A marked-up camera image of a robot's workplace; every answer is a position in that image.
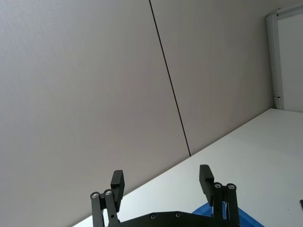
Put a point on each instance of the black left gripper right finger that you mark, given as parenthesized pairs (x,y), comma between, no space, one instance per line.
(206,186)

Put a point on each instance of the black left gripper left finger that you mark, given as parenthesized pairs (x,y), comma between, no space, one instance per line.
(117,189)

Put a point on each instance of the blue plastic bin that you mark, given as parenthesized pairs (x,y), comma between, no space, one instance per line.
(200,211)

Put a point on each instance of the small dark flat object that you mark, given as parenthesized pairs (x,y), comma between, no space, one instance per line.
(301,204)

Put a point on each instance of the white framed wall panel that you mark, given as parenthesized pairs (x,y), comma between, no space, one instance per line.
(290,59)

